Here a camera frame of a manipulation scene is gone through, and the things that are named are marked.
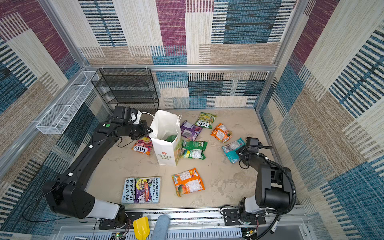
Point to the yellow green Fox's candy bag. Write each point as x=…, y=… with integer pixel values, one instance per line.
x=205, y=120

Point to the grey cylinder roll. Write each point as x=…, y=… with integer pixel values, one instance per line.
x=161, y=228

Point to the large orange fruits candy bag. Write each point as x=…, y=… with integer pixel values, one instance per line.
x=188, y=182

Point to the green spring tea candy bag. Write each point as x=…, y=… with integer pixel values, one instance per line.
x=193, y=149

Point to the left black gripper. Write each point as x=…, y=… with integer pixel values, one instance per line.
x=144, y=128

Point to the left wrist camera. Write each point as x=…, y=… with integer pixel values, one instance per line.
x=125, y=115

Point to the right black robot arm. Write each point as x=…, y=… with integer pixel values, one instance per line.
x=275, y=191

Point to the teal candy bag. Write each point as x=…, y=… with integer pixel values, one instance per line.
x=230, y=150

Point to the black wire shelf rack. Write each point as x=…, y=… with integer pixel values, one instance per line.
x=134, y=88

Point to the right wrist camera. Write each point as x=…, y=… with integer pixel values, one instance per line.
x=252, y=141

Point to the white paper bag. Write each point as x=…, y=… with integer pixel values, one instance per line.
x=166, y=137

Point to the white wire mesh basket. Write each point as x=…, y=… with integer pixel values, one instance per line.
x=60, y=115

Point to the small orange candy bag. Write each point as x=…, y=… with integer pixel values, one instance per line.
x=221, y=133

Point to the yellow plastic scoop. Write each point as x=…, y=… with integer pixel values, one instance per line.
x=141, y=228

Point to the treehouse paperback book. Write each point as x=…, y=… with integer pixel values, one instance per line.
x=141, y=190

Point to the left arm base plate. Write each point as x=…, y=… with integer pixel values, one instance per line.
x=121, y=222

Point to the purple berries candy bag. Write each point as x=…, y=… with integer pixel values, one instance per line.
x=190, y=131

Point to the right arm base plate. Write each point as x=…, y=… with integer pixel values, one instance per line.
x=232, y=218

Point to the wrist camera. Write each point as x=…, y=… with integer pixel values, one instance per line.
x=125, y=115
x=252, y=141

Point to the pink yellow Fox's candy bag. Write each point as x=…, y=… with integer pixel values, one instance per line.
x=143, y=146

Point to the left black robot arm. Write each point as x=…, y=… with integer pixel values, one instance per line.
x=66, y=195

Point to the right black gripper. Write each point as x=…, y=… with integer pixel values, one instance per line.
x=239, y=151

